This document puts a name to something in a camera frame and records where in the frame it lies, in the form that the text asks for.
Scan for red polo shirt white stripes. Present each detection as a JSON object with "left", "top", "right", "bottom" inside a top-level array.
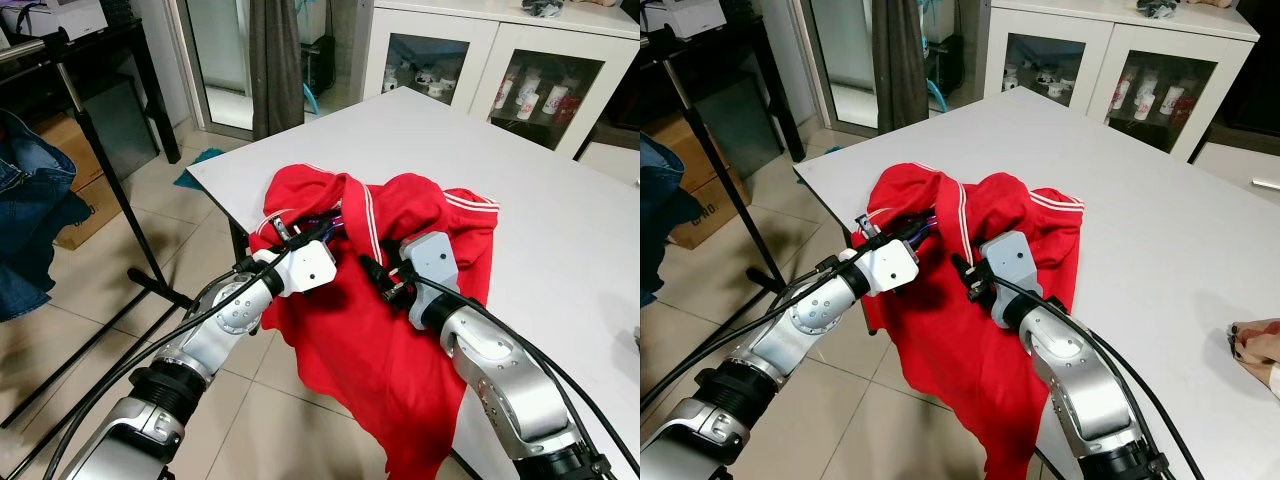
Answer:
[
  {"left": 852, "top": 163, "right": 1086, "bottom": 480},
  {"left": 248, "top": 163, "right": 501, "bottom": 480}
]

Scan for teal floor rug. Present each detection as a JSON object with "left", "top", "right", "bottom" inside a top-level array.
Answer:
[{"left": 172, "top": 148, "right": 229, "bottom": 191}]

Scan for grey curtain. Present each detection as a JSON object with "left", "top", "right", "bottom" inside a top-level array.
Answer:
[
  {"left": 872, "top": 0, "right": 931, "bottom": 136},
  {"left": 248, "top": 0, "right": 306, "bottom": 141}
]

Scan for glass sliding door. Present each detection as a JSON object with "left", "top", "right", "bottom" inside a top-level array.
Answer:
[
  {"left": 800, "top": 0, "right": 986, "bottom": 131},
  {"left": 170, "top": 0, "right": 371, "bottom": 136}
]

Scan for cardboard box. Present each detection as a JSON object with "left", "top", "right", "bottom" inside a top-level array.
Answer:
[
  {"left": 40, "top": 115, "right": 127, "bottom": 251},
  {"left": 665, "top": 165, "right": 751, "bottom": 251}
]

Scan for chrome and black clothes rack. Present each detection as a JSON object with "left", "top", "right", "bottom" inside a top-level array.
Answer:
[
  {"left": 640, "top": 25, "right": 793, "bottom": 401},
  {"left": 0, "top": 30, "right": 197, "bottom": 431}
]

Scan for black desk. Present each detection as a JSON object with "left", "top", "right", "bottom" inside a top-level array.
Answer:
[
  {"left": 0, "top": 20, "right": 182, "bottom": 186},
  {"left": 640, "top": 15, "right": 801, "bottom": 181}
]

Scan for blue denim garment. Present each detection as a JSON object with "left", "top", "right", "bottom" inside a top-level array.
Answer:
[
  {"left": 0, "top": 108, "right": 93, "bottom": 323},
  {"left": 640, "top": 133, "right": 706, "bottom": 306}
]

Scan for white glass door cabinet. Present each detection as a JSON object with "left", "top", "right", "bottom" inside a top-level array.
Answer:
[
  {"left": 980, "top": 0, "right": 1261, "bottom": 161},
  {"left": 360, "top": 0, "right": 641, "bottom": 161}
]

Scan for beige cloth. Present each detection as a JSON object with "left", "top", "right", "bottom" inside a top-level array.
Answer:
[{"left": 1228, "top": 318, "right": 1280, "bottom": 401}]

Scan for white computer case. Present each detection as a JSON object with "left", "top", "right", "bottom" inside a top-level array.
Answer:
[
  {"left": 0, "top": 0, "right": 106, "bottom": 41},
  {"left": 640, "top": 0, "right": 726, "bottom": 39}
]

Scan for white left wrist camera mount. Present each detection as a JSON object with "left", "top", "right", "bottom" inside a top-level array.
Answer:
[
  {"left": 250, "top": 240, "right": 338, "bottom": 298},
  {"left": 845, "top": 240, "right": 919, "bottom": 297}
]

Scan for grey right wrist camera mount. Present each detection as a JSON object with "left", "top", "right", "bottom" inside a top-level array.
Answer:
[
  {"left": 398, "top": 230, "right": 463, "bottom": 306},
  {"left": 980, "top": 230, "right": 1046, "bottom": 306}
]

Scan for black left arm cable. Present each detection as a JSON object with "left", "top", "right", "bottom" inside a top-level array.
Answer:
[
  {"left": 0, "top": 262, "right": 286, "bottom": 480},
  {"left": 640, "top": 262, "right": 861, "bottom": 441}
]

